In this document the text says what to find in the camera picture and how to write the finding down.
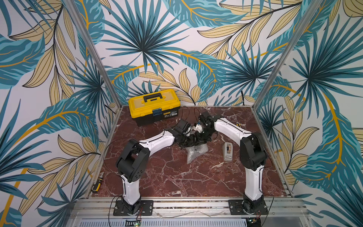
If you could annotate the yellow black screwdriver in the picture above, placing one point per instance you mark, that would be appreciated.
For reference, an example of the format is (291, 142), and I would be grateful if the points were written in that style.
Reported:
(97, 185)

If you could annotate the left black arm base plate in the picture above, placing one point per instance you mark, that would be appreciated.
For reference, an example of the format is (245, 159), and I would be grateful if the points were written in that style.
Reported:
(142, 207)

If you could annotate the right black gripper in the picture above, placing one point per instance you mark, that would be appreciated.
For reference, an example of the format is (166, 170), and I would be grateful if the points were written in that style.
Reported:
(200, 133)

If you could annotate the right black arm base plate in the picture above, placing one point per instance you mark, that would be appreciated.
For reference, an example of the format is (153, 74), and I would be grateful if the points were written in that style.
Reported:
(247, 207)

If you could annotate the yellow black toolbox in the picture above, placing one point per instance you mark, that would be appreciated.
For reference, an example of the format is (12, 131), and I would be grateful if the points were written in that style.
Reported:
(154, 107)

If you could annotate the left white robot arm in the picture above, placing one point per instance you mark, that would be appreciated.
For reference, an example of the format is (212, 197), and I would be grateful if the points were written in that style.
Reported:
(132, 162)

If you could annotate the white tape dispenser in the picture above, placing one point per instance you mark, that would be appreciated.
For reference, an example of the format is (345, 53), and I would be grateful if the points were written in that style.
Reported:
(228, 152)

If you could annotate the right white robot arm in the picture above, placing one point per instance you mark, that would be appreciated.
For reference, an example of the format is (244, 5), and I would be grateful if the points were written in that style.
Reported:
(252, 156)

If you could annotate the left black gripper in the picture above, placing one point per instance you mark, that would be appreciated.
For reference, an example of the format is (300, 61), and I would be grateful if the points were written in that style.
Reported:
(192, 143)

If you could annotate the clear bubble wrap sheet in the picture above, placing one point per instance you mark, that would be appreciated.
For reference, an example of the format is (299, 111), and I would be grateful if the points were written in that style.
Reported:
(196, 151)

